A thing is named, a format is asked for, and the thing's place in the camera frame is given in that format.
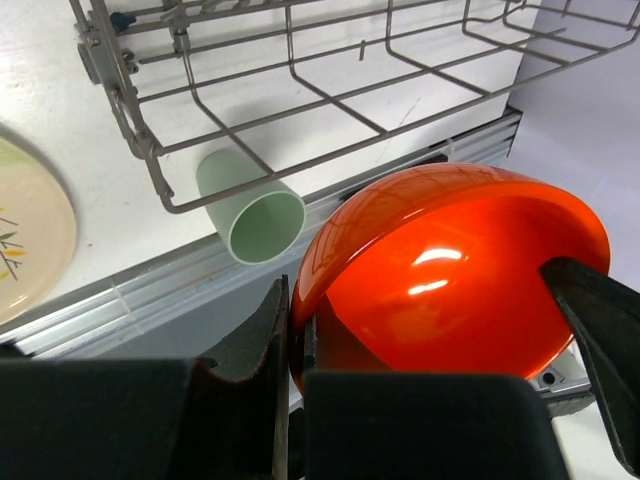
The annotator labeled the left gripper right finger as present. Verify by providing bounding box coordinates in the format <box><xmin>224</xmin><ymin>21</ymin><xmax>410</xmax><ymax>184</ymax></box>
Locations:
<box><xmin>540</xmin><ymin>257</ymin><xmax>639</xmax><ymax>477</ymax></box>

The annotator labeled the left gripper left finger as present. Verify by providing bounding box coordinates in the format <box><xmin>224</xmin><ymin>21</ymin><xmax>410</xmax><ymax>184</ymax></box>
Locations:
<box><xmin>194</xmin><ymin>275</ymin><xmax>289</xmax><ymax>479</ymax></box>

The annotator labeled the orange bowl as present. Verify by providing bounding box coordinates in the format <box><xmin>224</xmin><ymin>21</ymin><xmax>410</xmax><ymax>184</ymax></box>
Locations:
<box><xmin>289</xmin><ymin>163</ymin><xmax>611</xmax><ymax>385</ymax></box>

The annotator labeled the green cup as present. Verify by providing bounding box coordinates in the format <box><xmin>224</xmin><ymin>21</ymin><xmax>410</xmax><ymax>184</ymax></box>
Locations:
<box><xmin>196</xmin><ymin>148</ymin><xmax>306</xmax><ymax>265</ymax></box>

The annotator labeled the cream green round plate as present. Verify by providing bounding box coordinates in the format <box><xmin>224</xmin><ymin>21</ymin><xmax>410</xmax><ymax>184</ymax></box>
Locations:
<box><xmin>1</xmin><ymin>134</ymin><xmax>77</xmax><ymax>324</ymax></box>

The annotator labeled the grey wire dish rack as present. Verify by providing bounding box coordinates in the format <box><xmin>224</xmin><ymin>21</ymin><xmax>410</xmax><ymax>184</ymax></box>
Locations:
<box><xmin>70</xmin><ymin>1</ymin><xmax>639</xmax><ymax>214</ymax></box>

